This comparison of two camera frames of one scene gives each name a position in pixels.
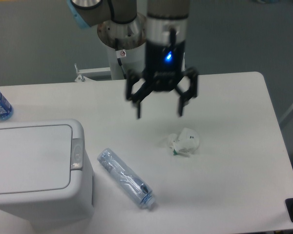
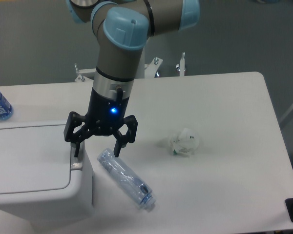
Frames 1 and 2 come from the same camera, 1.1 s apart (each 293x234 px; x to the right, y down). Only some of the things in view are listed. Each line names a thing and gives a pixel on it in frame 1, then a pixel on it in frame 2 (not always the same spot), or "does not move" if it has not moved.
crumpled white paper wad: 185,143 does not move
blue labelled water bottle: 0,107 does not move
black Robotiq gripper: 164,63 to 104,117
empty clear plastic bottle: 134,186 does not move
